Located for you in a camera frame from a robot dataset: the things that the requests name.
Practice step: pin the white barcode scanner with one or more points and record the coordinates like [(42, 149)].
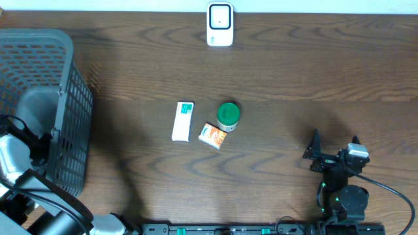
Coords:
[(219, 24)]

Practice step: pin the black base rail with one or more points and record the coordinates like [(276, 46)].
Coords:
[(281, 228)]

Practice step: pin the grey plastic mesh basket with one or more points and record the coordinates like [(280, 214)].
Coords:
[(41, 85)]

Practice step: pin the white green Panadol box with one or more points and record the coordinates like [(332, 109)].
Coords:
[(182, 121)]

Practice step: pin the green lid supplement bottle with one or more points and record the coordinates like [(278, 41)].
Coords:
[(228, 116)]

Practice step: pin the small orange box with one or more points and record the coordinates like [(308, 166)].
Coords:
[(212, 136)]

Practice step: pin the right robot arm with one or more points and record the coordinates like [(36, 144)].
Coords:
[(343, 204)]

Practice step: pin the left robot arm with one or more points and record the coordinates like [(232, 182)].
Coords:
[(31, 204)]

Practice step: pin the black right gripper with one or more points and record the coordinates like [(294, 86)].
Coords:
[(314, 150)]

